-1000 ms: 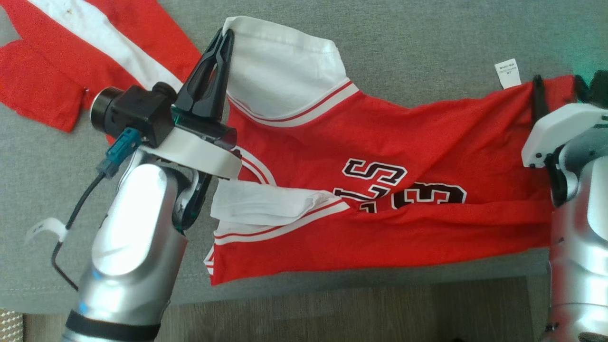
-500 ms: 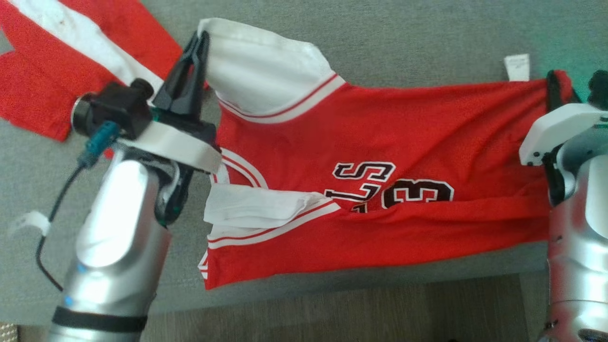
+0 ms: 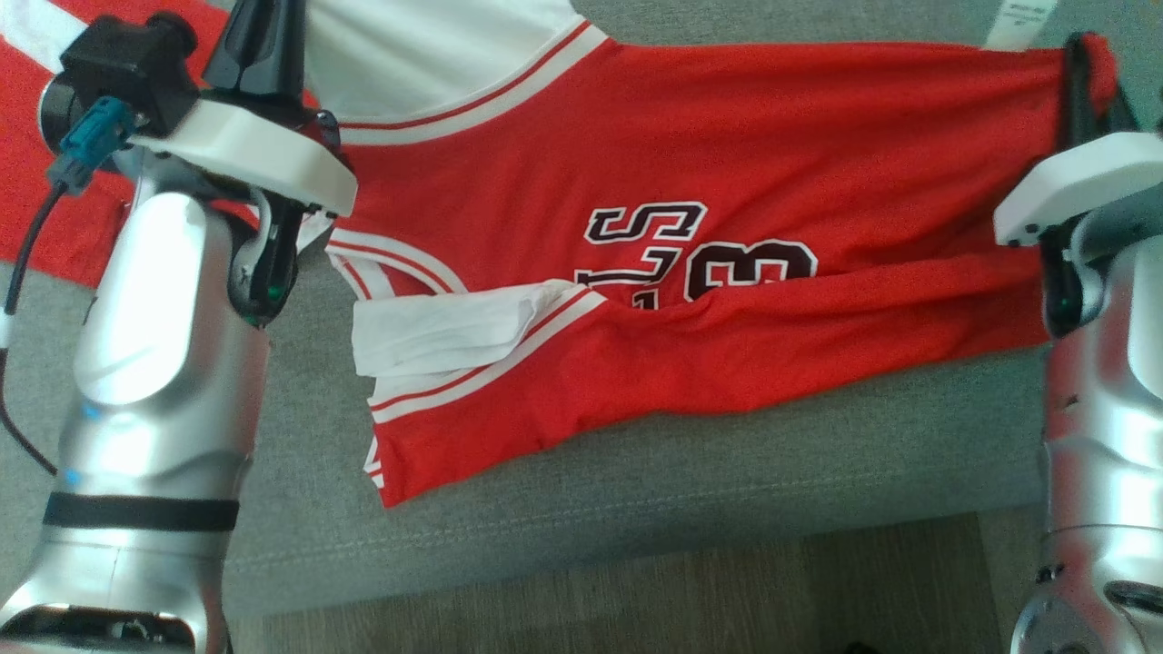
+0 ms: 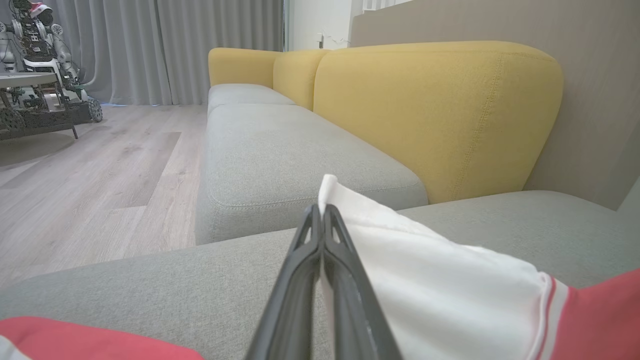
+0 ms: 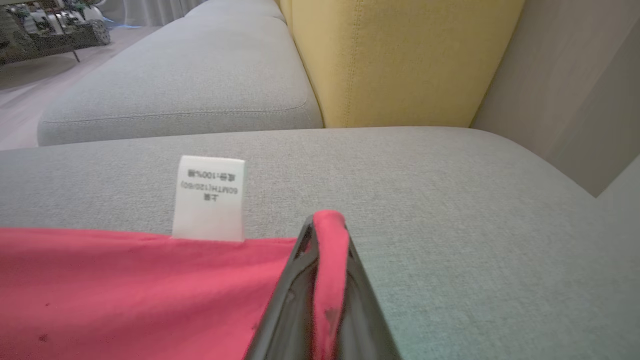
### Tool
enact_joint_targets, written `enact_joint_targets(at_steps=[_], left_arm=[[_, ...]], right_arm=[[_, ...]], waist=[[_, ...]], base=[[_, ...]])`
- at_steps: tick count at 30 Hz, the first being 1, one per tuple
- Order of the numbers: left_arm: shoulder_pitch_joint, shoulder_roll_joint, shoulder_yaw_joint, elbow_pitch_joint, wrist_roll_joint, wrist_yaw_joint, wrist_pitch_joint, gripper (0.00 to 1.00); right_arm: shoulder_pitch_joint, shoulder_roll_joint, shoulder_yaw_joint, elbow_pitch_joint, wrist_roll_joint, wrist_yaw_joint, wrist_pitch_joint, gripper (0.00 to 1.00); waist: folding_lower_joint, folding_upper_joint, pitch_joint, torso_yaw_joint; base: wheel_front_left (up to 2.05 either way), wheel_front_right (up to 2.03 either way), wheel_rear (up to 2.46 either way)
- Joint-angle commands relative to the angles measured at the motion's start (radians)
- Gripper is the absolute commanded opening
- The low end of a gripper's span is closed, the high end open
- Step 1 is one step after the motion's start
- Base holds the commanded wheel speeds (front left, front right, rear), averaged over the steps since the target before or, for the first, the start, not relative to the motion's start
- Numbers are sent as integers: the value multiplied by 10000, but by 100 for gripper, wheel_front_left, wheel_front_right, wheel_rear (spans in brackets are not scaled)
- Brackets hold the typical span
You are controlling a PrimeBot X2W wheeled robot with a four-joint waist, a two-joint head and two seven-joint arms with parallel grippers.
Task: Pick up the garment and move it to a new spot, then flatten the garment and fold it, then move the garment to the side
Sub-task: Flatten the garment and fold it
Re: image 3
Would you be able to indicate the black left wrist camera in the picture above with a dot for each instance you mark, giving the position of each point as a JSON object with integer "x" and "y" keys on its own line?
{"x": 127, "y": 68}

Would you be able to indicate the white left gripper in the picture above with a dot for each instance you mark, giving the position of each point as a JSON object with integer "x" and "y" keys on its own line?
{"x": 254, "y": 154}

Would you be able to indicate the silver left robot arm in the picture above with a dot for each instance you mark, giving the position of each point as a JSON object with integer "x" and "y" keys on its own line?
{"x": 154, "y": 381}

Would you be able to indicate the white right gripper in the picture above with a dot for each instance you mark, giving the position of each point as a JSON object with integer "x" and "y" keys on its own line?
{"x": 1081, "y": 182}

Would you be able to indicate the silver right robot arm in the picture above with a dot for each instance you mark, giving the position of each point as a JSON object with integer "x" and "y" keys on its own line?
{"x": 1108, "y": 409}

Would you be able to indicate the red Bulls jersey white sleeves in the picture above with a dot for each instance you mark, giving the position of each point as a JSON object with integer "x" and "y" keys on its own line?
{"x": 727, "y": 136}

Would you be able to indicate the red shorts with white stripe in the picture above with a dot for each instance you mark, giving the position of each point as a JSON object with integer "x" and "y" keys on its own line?
{"x": 45, "y": 218}

